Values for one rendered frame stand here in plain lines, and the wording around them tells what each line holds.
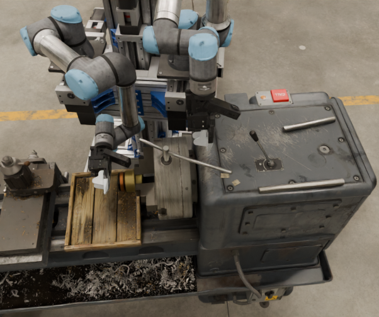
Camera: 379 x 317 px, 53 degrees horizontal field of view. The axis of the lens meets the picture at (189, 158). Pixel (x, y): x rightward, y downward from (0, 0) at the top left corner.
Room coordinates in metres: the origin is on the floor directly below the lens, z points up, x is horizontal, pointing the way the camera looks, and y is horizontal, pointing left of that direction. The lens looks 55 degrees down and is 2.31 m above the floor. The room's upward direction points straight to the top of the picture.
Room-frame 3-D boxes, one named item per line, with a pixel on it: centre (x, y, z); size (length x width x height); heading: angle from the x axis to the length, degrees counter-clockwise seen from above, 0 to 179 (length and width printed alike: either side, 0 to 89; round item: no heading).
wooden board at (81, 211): (0.76, 0.36, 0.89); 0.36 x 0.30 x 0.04; 5
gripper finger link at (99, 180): (0.76, 0.34, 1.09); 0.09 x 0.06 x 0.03; 5
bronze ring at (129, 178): (0.77, 0.22, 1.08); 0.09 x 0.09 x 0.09; 5
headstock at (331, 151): (0.84, -0.32, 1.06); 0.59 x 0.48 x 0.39; 95
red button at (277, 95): (1.05, -0.35, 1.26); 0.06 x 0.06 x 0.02; 5
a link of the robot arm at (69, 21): (1.41, 0.52, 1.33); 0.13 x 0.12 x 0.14; 131
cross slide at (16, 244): (0.75, 0.68, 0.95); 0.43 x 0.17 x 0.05; 5
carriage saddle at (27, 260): (0.73, 0.72, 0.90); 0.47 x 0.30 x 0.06; 5
